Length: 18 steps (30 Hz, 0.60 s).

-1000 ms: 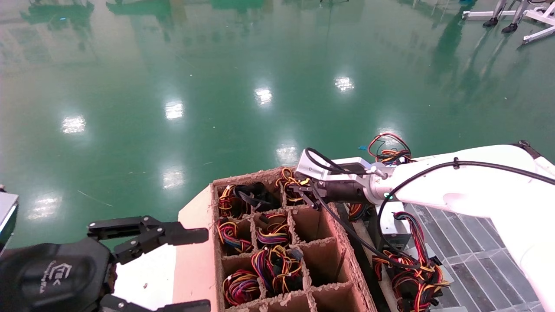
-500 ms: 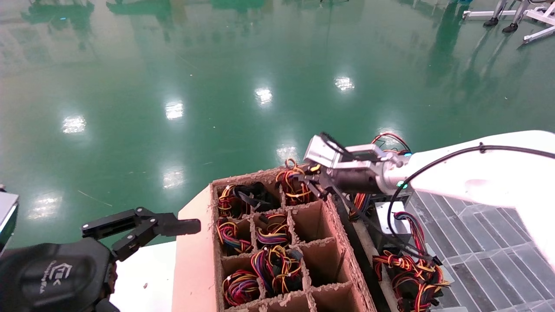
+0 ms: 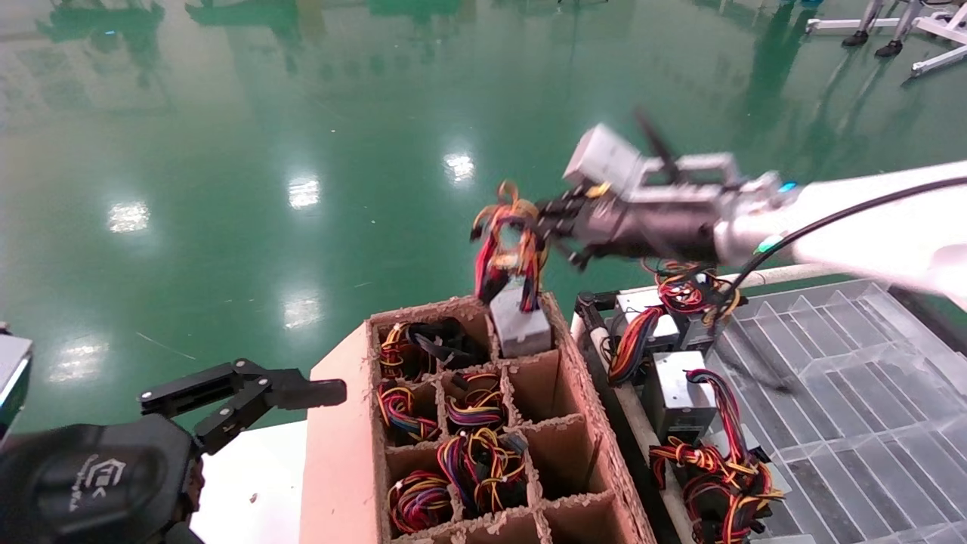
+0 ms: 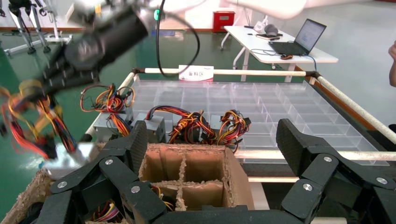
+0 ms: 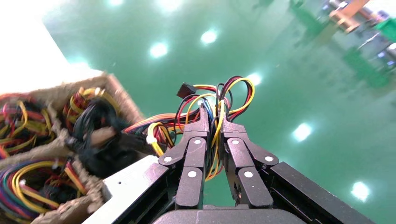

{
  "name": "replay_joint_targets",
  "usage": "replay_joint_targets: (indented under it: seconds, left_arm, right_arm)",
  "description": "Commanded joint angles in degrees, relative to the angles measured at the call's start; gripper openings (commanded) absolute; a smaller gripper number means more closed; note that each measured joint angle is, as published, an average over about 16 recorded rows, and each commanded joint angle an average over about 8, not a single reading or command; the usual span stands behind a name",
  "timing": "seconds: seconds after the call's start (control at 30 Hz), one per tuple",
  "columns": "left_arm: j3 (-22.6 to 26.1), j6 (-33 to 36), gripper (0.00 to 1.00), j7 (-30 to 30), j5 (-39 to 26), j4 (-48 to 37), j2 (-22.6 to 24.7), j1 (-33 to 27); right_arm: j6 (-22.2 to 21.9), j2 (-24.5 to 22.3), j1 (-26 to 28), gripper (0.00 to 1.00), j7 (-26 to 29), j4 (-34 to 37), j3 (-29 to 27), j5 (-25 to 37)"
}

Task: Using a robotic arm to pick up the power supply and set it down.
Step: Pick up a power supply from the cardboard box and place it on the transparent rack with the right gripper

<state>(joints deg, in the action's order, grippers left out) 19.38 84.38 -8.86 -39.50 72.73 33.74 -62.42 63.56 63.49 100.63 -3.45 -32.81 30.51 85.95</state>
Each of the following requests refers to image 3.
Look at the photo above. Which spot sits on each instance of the clear plastic divided tray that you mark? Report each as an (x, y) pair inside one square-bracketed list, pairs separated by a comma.
[(869, 423)]

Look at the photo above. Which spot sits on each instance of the power supply red yellow coil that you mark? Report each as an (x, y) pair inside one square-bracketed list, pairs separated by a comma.
[(419, 502)]

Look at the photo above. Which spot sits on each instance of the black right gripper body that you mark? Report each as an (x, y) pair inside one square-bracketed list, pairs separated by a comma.
[(657, 230)]

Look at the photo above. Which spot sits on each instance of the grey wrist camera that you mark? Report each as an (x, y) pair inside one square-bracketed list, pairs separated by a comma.
[(604, 159), (13, 378)]

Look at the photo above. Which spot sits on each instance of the white stand frame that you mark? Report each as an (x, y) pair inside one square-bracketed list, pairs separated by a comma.
[(831, 25)]

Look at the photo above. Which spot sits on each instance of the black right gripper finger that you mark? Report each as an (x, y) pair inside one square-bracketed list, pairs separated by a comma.
[(578, 249), (570, 204)]

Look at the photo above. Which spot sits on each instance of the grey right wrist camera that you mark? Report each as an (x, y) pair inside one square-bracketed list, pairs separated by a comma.
[(604, 159)]

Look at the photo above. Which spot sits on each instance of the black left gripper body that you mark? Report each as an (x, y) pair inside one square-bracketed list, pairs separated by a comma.
[(98, 483)]

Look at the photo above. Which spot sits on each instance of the brown divided cardboard box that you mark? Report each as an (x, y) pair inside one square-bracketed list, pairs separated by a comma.
[(340, 453)]

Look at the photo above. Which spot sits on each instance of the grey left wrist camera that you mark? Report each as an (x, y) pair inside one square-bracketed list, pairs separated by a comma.
[(13, 378)]

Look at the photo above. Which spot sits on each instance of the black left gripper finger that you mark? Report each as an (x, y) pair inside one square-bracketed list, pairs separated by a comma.
[(302, 393)]

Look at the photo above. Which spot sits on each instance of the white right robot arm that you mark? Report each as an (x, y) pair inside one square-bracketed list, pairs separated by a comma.
[(891, 249)]

